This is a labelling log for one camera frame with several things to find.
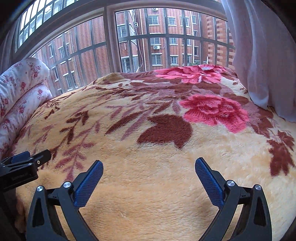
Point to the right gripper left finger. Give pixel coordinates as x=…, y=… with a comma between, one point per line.
x=43, y=220

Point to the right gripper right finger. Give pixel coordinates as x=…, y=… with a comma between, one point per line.
x=254, y=222

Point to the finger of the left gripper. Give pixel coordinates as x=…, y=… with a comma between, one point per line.
x=18, y=158
x=41, y=158

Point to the rolled floral white quilt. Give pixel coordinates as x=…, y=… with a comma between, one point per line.
x=23, y=90

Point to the floral plush bed blanket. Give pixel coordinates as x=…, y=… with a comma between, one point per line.
x=148, y=129

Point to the sheer white right curtain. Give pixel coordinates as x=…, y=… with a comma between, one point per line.
x=265, y=55

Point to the metal window frame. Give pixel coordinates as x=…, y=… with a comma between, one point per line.
x=81, y=41

